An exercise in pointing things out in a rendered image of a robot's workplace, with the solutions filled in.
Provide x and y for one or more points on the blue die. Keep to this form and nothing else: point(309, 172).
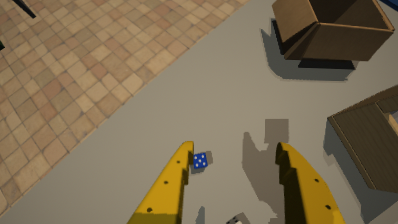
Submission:
point(200, 161)

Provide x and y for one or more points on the white die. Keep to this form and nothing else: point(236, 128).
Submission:
point(234, 220)

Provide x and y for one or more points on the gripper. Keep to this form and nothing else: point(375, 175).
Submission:
point(307, 197)

